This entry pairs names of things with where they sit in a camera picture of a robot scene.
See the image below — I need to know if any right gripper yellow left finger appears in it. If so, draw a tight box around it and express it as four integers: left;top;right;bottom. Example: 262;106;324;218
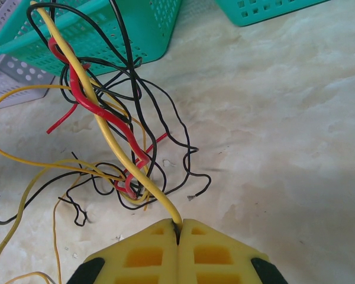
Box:
66;218;178;284

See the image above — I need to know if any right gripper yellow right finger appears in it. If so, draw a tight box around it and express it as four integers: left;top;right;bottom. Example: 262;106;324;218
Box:
177;218;289;284

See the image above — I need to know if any thick yellow wire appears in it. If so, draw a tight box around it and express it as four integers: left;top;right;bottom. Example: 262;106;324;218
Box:
29;0;184;226

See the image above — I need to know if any thin yellow wire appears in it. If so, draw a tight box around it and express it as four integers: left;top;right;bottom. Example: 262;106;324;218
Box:
0;159;150;277

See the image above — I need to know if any thick red wire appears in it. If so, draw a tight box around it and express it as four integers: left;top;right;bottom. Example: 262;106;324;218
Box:
47;37;151;199

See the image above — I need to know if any lilac plastic basket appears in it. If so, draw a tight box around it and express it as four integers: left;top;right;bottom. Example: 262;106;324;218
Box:
0;0;56;111

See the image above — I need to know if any teal plastic basket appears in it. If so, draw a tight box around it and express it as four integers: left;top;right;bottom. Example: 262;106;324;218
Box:
0;0;183;78
215;0;334;28

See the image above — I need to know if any tangle of coloured wires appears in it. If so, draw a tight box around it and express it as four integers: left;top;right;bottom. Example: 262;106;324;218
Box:
28;2;212;202

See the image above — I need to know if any thin black wire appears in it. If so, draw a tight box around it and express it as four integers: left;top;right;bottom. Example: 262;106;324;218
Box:
59;0;168;211

